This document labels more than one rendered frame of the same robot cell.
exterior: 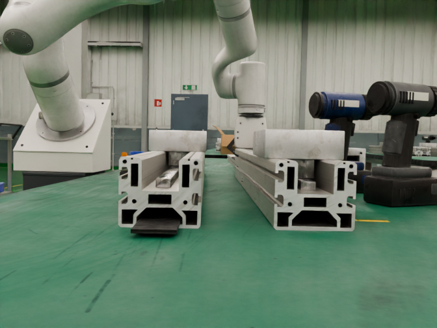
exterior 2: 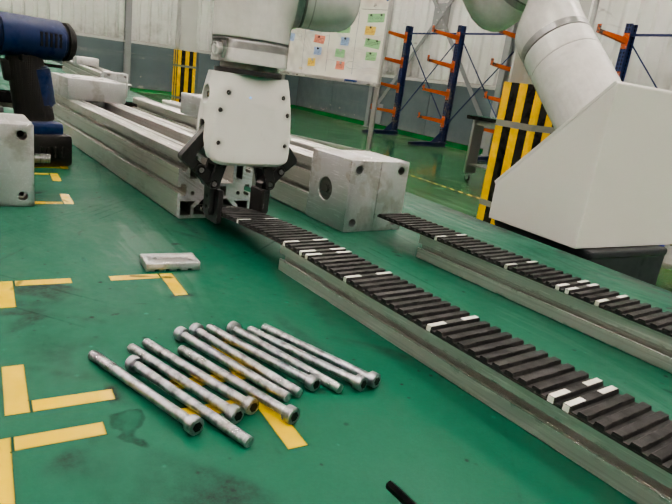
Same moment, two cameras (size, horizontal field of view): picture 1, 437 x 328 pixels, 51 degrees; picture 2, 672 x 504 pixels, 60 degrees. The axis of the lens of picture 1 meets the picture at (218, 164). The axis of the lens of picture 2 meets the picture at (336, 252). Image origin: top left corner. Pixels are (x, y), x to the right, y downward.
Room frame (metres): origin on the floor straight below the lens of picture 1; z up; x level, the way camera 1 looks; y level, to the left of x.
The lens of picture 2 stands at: (2.04, -0.40, 0.97)
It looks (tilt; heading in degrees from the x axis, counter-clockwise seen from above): 16 degrees down; 144
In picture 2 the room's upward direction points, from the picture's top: 8 degrees clockwise
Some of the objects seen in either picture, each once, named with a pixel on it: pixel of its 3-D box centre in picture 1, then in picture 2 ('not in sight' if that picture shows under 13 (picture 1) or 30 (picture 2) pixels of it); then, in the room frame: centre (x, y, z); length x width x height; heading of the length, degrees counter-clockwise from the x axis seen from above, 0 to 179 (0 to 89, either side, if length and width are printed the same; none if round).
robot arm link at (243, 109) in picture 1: (251, 110); (247, 55); (1.42, -0.10, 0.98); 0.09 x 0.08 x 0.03; 91
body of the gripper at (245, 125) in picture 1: (250, 131); (244, 113); (1.42, -0.10, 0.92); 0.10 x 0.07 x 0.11; 91
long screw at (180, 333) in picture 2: not in sight; (228, 362); (1.73, -0.24, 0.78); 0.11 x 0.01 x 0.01; 18
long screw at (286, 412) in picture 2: not in sight; (232, 380); (1.75, -0.25, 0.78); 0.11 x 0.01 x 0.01; 16
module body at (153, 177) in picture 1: (179, 170); (220, 141); (0.95, 0.08, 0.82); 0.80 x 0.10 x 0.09; 2
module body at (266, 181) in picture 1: (270, 172); (122, 136); (0.96, -0.11, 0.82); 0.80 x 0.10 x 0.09; 2
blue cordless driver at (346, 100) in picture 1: (352, 142); (3, 90); (1.02, -0.30, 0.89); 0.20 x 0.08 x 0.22; 105
